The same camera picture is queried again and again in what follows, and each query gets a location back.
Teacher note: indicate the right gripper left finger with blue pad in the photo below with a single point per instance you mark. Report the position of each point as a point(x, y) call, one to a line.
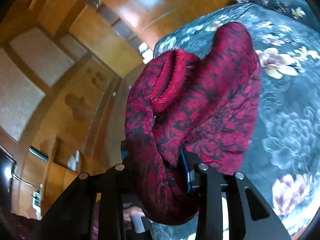
point(78, 205)

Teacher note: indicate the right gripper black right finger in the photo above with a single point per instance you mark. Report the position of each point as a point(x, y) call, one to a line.
point(230, 205)

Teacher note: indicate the dark red knitted garment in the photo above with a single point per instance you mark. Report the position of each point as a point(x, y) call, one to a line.
point(208, 105)

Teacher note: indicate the person's right hand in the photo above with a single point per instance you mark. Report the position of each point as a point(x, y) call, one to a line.
point(130, 212)

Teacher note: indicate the teal floral bed blanket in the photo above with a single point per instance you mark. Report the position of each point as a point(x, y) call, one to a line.
point(282, 160)

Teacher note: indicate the open wooden shelf unit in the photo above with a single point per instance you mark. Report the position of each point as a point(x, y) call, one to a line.
point(121, 29)

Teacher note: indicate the wooden door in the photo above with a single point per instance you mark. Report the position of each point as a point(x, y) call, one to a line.
point(94, 32)

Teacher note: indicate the wooden wardrobe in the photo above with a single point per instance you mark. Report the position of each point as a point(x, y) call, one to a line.
point(153, 19)

